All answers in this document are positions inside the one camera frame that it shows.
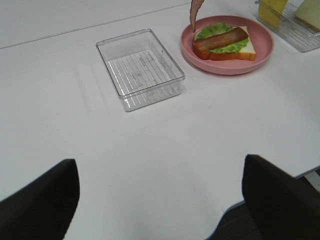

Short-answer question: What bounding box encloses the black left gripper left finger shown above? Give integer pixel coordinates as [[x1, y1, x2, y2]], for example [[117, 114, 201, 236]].
[[0, 159, 80, 240]]

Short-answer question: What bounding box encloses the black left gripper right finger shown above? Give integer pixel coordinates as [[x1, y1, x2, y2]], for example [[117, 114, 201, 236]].
[[242, 154, 320, 240]]

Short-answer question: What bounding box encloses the white bread slice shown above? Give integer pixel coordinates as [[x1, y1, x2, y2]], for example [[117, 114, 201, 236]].
[[192, 22, 257, 61]]

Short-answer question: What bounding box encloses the brown bacon strip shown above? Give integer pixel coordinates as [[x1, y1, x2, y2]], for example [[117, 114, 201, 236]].
[[192, 27, 249, 51]]

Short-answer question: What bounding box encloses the green lettuce leaf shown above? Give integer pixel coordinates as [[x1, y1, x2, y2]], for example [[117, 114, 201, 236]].
[[192, 22, 249, 54]]

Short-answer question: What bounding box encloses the yellow cheese slice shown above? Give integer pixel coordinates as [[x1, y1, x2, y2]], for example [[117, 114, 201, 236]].
[[258, 0, 288, 28]]

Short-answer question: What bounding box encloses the red bacon strip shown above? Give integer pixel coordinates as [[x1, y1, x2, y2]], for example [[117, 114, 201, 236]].
[[189, 0, 204, 33]]

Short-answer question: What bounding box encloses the left clear plastic tray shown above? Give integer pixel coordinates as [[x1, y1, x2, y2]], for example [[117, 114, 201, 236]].
[[95, 28, 185, 112]]

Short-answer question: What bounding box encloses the clear plastic tray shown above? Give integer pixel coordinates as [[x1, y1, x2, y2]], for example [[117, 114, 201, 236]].
[[254, 0, 320, 53], [95, 28, 185, 112]]

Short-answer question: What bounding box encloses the pink round plate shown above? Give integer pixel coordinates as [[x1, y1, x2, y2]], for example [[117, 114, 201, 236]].
[[180, 15, 274, 75]]

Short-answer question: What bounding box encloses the right clear plastic tray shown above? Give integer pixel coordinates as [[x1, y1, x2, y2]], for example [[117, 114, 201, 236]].
[[254, 0, 320, 53]]

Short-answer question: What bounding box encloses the thick bread slice right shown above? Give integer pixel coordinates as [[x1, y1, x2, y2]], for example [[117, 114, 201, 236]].
[[295, 0, 320, 30]]

